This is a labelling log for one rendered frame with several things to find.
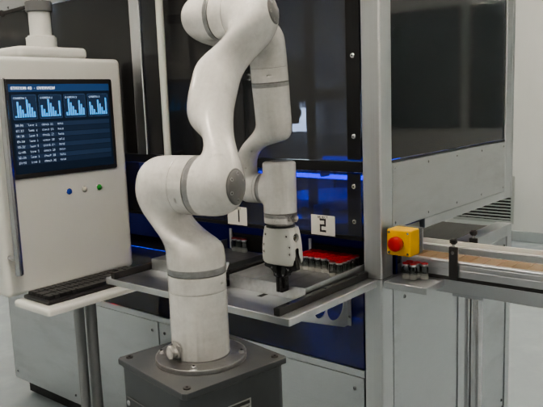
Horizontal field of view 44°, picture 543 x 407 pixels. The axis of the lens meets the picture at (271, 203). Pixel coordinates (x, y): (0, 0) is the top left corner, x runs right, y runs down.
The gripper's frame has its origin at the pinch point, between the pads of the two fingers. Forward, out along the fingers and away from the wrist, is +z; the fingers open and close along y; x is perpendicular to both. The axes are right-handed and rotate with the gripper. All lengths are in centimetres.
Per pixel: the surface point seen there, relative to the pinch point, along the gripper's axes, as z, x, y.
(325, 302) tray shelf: 4.2, -4.0, -10.4
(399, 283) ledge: 4.0, -28.8, -17.8
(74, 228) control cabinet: -6, 1, 89
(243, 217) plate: -9.8, -28.3, 38.2
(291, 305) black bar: 2.7, 6.8, -8.0
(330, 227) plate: -9.7, -28.3, 4.2
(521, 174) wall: 24, -489, 108
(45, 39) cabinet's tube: -69, 4, 93
